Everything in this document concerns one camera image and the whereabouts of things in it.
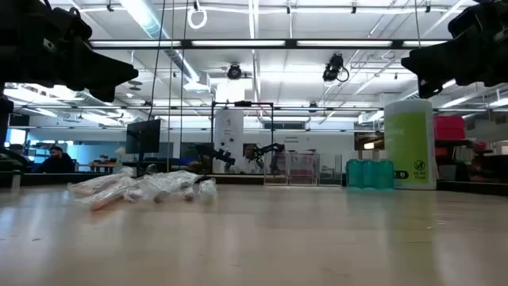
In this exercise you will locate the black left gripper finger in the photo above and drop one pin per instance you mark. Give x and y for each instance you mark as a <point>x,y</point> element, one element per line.
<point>103,71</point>
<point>105,94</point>

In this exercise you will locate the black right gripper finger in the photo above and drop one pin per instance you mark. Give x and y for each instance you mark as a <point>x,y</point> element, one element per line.
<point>428,88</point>
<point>432,63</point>

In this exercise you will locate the white toothbrush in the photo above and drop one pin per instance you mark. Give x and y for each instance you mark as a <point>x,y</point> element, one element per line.
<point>128,171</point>

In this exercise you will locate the pile of packaged toothbrushes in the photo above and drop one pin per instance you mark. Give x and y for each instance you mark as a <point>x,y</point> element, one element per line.
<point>105,200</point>

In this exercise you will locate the black background robot arm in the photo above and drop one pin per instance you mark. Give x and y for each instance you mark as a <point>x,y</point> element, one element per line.
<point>218,154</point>
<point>270,150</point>

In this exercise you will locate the red storage bin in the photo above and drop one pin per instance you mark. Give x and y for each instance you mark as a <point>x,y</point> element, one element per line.
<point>448,128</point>

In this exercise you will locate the black monitor on stand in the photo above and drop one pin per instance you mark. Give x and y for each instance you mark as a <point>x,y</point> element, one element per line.
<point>143,137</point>

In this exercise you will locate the white green wipes canister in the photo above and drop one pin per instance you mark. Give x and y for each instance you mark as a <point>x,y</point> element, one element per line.
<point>409,143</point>

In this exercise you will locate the wooden background desk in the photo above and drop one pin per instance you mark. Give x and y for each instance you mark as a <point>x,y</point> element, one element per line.
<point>99,166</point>

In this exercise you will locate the person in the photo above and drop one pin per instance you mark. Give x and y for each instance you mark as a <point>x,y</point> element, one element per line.
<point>248,163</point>
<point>57,161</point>

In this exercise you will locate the teal mouthwash bottle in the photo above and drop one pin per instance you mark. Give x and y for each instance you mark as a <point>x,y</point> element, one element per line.
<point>370,175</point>
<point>386,175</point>
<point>354,175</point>

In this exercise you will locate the white pillar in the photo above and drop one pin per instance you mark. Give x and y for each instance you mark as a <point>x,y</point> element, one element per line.
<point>229,131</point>

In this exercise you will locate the round black ceiling fixture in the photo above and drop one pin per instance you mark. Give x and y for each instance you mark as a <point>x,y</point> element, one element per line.
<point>234,72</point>

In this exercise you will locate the black overhead light bar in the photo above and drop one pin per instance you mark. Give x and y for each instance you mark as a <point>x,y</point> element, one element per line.
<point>291,43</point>

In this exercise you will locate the clear acrylic organizer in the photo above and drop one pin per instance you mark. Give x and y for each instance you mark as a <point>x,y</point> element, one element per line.
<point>301,182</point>

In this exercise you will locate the silver ventilation duct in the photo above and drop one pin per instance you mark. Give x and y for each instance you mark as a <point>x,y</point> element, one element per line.
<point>174,55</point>

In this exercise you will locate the dark wall screen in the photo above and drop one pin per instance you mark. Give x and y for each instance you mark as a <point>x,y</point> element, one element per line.
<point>369,141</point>

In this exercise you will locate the black ceiling-mounted camera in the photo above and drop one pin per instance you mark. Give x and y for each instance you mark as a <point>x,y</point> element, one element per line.
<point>333,67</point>

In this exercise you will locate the black table edge rail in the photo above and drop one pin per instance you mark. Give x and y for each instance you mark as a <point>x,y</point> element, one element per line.
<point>51,178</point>

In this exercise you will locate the short white post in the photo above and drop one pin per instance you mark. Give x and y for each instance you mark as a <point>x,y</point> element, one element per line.
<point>16,180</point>

